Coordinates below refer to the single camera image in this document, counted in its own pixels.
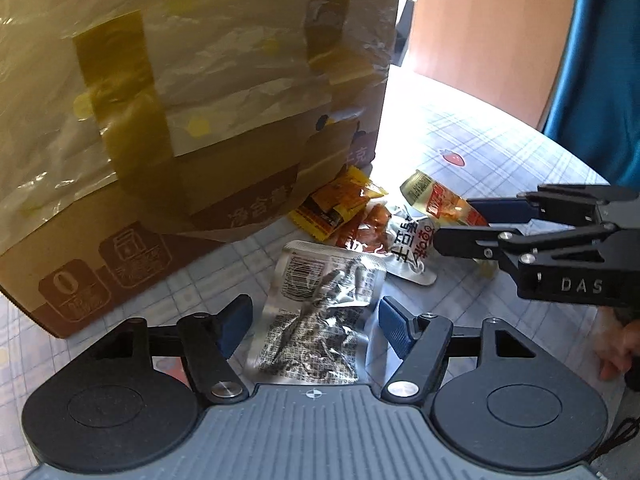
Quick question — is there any orange snack packet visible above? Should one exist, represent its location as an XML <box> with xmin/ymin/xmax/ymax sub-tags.
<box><xmin>317</xmin><ymin>164</ymin><xmax>390</xmax><ymax>212</ymax></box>

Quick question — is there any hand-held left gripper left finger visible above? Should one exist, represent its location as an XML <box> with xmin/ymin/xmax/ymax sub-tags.
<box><xmin>92</xmin><ymin>293</ymin><xmax>254</xmax><ymax>404</ymax></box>

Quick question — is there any silver foil snack packet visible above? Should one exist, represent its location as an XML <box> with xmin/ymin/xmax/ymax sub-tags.
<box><xmin>245</xmin><ymin>239</ymin><xmax>389</xmax><ymax>387</ymax></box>

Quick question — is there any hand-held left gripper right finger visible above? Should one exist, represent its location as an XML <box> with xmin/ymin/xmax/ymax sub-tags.
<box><xmin>377</xmin><ymin>296</ymin><xmax>542</xmax><ymax>404</ymax></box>

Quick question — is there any amber snack packet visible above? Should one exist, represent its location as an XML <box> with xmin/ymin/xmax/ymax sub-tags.
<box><xmin>399</xmin><ymin>169</ymin><xmax>496</xmax><ymax>279</ymax></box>

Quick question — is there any taped cardboard box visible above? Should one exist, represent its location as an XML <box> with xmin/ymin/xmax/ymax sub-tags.
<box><xmin>0</xmin><ymin>0</ymin><xmax>404</xmax><ymax>339</ymax></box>

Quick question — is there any person's right hand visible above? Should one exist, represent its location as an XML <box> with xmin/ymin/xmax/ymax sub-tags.
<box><xmin>597</xmin><ymin>305</ymin><xmax>640</xmax><ymax>382</ymax></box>

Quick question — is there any white snack packet red print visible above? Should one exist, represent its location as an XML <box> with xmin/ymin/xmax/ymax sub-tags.
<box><xmin>385</xmin><ymin>210</ymin><xmax>440</xmax><ymax>287</ymax></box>

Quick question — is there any wooden panel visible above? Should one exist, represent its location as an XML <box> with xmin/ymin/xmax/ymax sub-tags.
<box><xmin>402</xmin><ymin>0</ymin><xmax>582</xmax><ymax>134</ymax></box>

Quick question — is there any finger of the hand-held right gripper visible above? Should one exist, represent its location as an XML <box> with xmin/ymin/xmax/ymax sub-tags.
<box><xmin>467</xmin><ymin>185</ymin><xmax>638</xmax><ymax>226</ymax></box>
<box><xmin>432</xmin><ymin>221</ymin><xmax>622</xmax><ymax>274</ymax></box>

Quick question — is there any blue curtain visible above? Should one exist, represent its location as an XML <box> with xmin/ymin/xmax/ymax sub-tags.
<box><xmin>542</xmin><ymin>0</ymin><xmax>640</xmax><ymax>189</ymax></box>

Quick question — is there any checkered tablecloth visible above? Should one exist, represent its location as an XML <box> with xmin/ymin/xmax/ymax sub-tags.
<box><xmin>0</xmin><ymin>65</ymin><xmax>640</xmax><ymax>461</ymax></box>

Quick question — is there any red-brown clear snack packet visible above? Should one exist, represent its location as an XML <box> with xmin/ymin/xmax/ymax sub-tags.
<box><xmin>333</xmin><ymin>200</ymin><xmax>401</xmax><ymax>254</ymax></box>

